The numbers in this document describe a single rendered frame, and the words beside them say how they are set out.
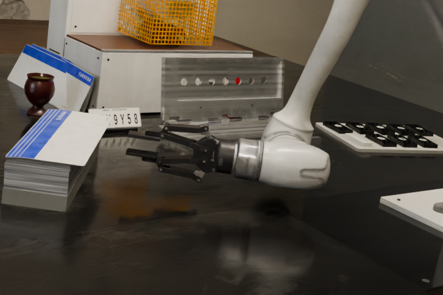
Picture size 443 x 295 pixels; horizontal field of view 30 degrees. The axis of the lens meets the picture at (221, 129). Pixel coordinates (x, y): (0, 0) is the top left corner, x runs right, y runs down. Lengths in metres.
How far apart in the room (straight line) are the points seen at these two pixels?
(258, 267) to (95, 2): 1.26
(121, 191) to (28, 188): 0.24
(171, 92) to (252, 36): 2.50
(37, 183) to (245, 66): 0.97
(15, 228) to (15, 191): 0.12
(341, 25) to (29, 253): 0.78
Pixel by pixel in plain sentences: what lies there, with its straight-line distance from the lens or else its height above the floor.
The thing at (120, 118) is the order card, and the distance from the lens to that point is 2.27.
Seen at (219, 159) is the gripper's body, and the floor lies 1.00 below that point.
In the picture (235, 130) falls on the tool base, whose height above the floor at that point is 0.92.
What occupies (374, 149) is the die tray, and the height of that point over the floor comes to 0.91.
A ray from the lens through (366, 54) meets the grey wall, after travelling 5.03.
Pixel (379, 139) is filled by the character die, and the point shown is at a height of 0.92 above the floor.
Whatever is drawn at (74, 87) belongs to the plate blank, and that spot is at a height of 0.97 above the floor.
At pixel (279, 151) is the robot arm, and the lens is 1.79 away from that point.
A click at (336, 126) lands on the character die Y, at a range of 2.60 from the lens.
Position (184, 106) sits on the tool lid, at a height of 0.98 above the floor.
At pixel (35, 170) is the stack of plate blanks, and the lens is 1.67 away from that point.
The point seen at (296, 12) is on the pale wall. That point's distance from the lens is 4.95.
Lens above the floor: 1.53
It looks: 15 degrees down
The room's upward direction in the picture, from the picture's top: 8 degrees clockwise
